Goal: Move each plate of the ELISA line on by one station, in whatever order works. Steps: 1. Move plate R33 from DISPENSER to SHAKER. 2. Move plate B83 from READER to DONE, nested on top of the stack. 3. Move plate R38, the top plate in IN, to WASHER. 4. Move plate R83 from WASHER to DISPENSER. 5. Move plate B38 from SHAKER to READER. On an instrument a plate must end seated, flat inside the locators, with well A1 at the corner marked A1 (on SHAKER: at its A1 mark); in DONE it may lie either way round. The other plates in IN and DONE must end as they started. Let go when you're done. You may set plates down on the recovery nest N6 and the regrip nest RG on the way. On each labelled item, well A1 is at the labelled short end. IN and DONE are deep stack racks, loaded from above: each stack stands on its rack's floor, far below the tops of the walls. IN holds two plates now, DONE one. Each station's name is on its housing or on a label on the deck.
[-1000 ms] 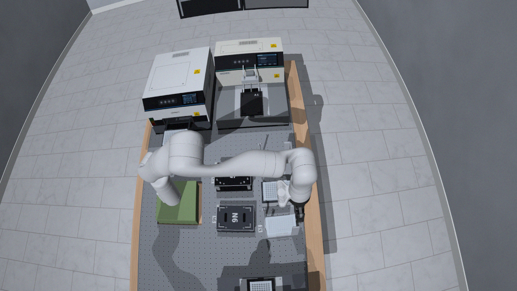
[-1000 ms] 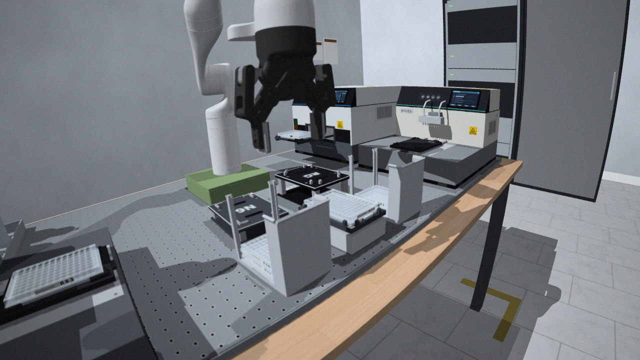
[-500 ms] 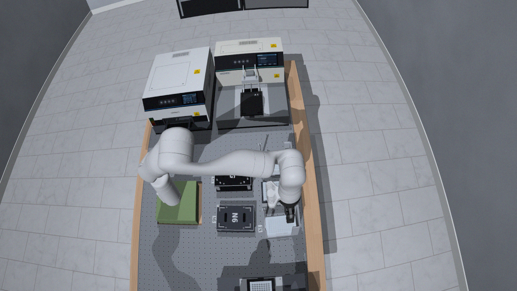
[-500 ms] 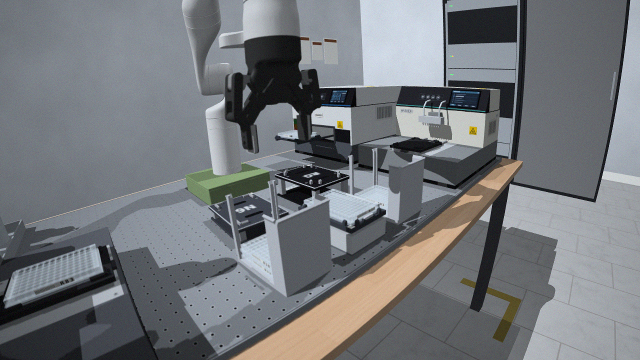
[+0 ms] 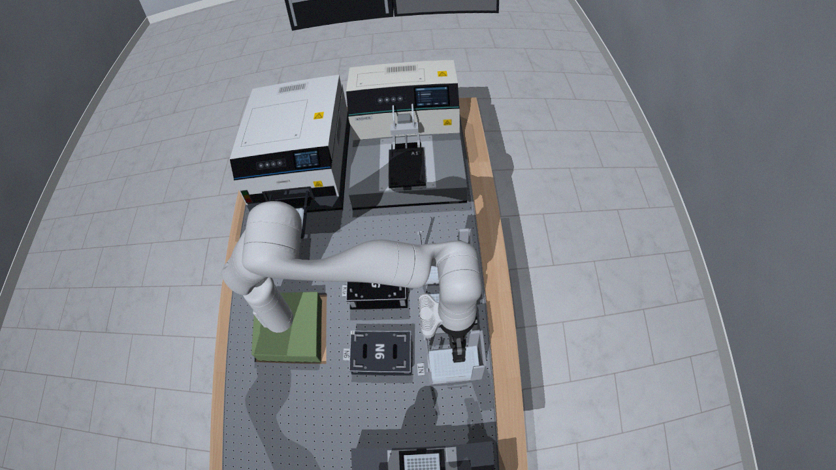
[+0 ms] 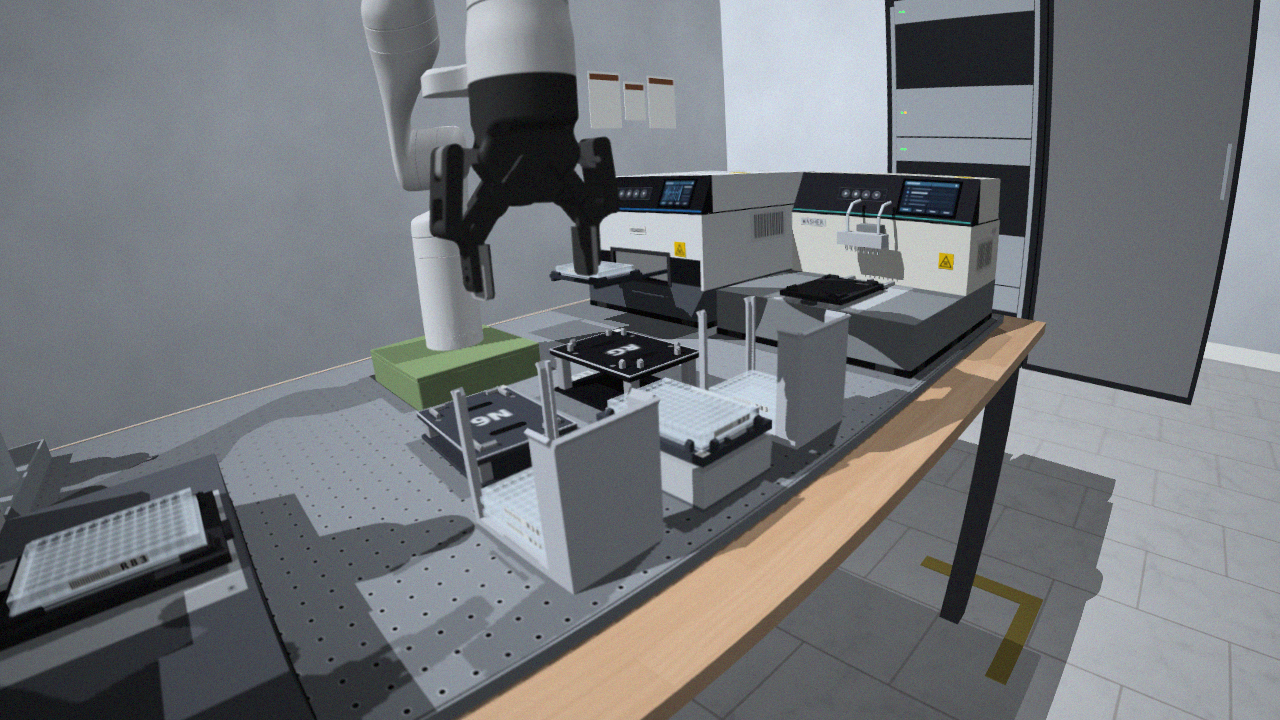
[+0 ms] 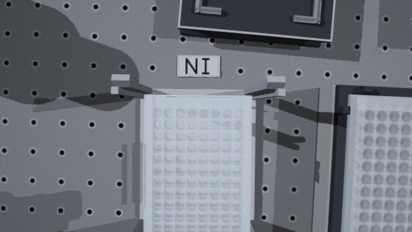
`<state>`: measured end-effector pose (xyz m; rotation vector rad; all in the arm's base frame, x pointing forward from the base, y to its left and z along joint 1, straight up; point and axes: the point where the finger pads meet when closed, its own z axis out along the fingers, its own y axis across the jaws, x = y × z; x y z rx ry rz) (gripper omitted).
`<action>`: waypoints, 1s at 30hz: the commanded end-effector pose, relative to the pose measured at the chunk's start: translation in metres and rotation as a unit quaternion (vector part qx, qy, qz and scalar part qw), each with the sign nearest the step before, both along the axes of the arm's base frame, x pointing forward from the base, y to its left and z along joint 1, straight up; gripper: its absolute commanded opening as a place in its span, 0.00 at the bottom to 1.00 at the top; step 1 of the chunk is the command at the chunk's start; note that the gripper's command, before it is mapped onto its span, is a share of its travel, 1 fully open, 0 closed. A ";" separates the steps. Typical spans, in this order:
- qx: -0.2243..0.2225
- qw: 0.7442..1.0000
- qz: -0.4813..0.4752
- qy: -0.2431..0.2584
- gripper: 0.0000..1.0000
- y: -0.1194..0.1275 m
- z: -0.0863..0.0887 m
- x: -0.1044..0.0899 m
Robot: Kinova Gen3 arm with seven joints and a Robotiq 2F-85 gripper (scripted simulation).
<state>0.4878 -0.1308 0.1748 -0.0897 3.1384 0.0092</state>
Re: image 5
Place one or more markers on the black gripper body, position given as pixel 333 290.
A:
pixel 457 334

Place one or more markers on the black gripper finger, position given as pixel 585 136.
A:
pixel 459 349

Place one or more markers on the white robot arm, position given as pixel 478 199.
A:
pixel 269 247

